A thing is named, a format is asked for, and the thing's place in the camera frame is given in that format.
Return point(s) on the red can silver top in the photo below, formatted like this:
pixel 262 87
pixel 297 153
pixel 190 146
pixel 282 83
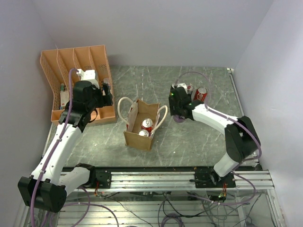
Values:
pixel 147 124

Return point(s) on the red can front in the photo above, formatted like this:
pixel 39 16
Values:
pixel 144 133

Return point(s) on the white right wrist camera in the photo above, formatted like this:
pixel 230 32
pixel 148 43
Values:
pixel 181 85

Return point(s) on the purple Fanta can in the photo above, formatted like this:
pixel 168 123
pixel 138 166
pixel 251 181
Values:
pixel 178 119

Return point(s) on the red tab soda can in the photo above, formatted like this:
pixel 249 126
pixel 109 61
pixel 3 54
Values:
pixel 190 88

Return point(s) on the orange plastic file organizer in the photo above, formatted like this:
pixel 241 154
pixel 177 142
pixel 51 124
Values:
pixel 56 65

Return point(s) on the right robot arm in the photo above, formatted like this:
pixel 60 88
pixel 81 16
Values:
pixel 241 139

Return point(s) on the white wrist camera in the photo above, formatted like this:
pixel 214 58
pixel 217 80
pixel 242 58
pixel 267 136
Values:
pixel 88 75
pixel 181 85

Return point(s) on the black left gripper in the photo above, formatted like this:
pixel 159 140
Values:
pixel 105 100

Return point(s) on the aluminium mounting rail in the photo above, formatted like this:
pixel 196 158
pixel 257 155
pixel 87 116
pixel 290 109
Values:
pixel 180 181

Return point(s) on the white medicine box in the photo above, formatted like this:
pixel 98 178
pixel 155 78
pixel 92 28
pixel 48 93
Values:
pixel 64 98

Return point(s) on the watermelon print canvas bag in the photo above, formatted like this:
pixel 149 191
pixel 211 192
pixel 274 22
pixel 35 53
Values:
pixel 138 111

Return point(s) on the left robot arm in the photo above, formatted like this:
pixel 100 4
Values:
pixel 46 188

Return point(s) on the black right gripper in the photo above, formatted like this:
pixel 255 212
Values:
pixel 173 110

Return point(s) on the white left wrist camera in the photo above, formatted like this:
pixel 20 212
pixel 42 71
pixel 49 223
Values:
pixel 88 75

